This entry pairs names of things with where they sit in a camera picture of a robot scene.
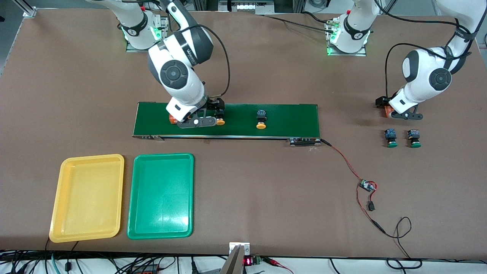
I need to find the red alligator clip lead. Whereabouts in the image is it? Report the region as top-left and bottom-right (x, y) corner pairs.
(263, 257), (295, 274)

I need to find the green conveyor belt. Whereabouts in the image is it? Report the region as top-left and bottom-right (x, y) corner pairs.
(132, 102), (323, 147)

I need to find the thin black table cable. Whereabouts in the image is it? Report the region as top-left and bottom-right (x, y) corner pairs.
(263, 14), (332, 32)

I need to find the yellow plastic tray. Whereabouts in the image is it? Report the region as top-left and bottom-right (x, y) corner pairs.
(49, 154), (125, 243)

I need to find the red and black wire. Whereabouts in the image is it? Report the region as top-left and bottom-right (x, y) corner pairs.
(321, 139), (388, 234)

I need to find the silver metal bracket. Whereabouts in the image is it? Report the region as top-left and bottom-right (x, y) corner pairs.
(229, 242), (250, 255)

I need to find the green plastic tray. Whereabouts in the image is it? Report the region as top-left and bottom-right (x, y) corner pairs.
(126, 153), (195, 240)

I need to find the thin black looped cable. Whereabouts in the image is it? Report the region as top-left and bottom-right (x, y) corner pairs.
(384, 216), (423, 270)

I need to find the thick braided black cable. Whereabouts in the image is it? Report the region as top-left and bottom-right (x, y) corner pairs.
(302, 11), (336, 25)

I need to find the white box with lights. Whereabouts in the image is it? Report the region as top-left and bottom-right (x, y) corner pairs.
(218, 0), (275, 16)

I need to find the aluminium frame profile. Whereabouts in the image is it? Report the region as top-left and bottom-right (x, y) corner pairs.
(15, 0), (37, 18)

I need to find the grey camera support bar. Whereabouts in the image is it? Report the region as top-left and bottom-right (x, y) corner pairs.
(220, 245), (246, 274)

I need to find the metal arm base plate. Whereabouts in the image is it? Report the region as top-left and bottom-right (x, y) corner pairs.
(326, 18), (368, 57)
(126, 11), (170, 53)

